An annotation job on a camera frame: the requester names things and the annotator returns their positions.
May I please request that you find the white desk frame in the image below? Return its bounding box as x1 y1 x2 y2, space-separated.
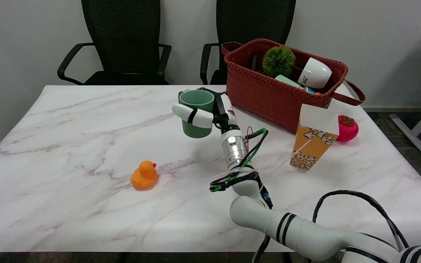
389 35 421 164

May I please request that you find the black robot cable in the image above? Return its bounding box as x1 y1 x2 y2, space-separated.
312 190 410 251

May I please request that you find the black mesh office chair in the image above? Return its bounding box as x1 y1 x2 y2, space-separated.
57 0 172 85
200 0 296 85

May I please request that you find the green mug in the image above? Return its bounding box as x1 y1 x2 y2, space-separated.
179 89 215 138

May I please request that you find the green robot cable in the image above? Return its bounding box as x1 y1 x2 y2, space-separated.
210 128 269 193

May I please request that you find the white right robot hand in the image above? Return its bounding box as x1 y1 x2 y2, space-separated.
172 88 241 135

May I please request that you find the orange rubber duck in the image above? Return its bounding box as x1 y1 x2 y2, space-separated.
130 160 158 190

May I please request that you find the pink toy fruit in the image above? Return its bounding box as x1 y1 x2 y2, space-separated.
336 115 359 142

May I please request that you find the red woven basket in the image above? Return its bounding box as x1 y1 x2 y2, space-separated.
221 38 365 134

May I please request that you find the white cup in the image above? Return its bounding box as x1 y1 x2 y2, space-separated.
297 57 333 89

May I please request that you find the green spiky ball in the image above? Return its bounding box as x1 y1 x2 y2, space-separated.
262 46 296 78

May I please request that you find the orange popcorn box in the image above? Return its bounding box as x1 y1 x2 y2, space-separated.
290 104 340 171

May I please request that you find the mint green box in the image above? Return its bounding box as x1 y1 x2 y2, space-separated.
274 75 302 88

